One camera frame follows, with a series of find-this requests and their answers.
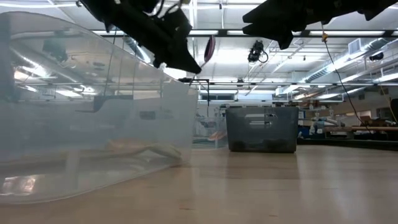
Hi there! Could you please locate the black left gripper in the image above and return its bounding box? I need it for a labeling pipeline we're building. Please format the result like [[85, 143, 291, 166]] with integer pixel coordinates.
[[102, 0, 202, 75]]

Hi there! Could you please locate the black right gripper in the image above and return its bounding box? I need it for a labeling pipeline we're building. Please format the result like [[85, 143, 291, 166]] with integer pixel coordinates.
[[242, 0, 336, 50]]

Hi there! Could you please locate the iridescent spoon teal handle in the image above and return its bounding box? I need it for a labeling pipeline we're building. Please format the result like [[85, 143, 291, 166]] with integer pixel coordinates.
[[194, 138, 219, 146], [192, 34, 216, 78]]

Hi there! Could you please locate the clear plastic bin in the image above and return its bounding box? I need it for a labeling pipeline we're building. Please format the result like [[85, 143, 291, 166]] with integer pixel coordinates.
[[191, 104, 229, 149], [0, 11, 200, 205]]

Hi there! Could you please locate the gold metal spoon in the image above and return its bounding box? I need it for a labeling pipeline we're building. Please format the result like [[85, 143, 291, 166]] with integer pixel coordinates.
[[71, 138, 152, 161]]

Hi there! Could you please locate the white air vent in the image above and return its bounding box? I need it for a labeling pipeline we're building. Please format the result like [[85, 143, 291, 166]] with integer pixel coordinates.
[[348, 37, 362, 55]]

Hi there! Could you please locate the grey translucent plastic bin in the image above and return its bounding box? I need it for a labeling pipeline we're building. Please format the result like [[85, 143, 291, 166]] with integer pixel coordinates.
[[225, 105, 300, 154]]

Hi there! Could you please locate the wooden workbench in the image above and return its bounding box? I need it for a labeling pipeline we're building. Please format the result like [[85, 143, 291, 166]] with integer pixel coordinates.
[[315, 124, 398, 133]]

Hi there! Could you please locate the black ceiling-mounted camera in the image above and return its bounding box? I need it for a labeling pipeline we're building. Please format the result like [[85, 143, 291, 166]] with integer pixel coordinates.
[[248, 39, 269, 65]]

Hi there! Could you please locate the black hanging cable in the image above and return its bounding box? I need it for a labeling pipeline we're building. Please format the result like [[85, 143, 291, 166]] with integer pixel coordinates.
[[320, 23, 371, 131]]

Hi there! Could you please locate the silver ventilation duct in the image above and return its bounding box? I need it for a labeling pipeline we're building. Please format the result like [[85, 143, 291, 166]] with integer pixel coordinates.
[[303, 37, 398, 83]]

